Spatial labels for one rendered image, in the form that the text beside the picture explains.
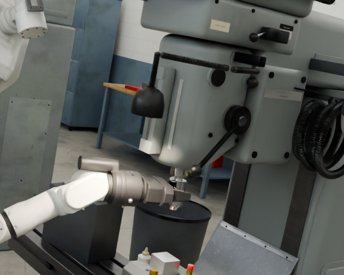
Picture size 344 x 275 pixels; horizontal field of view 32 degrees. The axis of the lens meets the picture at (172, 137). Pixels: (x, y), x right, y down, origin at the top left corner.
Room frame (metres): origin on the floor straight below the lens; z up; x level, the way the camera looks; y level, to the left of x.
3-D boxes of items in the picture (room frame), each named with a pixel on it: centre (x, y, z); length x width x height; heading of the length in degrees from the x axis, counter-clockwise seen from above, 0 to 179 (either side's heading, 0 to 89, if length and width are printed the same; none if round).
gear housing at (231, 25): (1.52, -0.07, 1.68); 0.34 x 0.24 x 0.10; 132
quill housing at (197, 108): (1.49, -0.04, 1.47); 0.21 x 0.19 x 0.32; 42
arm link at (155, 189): (1.46, 0.05, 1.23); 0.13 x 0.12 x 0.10; 24
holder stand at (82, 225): (1.79, 0.23, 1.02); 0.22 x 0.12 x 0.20; 52
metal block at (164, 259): (1.49, -0.04, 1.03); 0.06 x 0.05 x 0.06; 39
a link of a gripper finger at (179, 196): (1.46, -0.05, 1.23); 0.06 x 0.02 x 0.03; 114
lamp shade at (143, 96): (1.28, 0.06, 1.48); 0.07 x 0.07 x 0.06
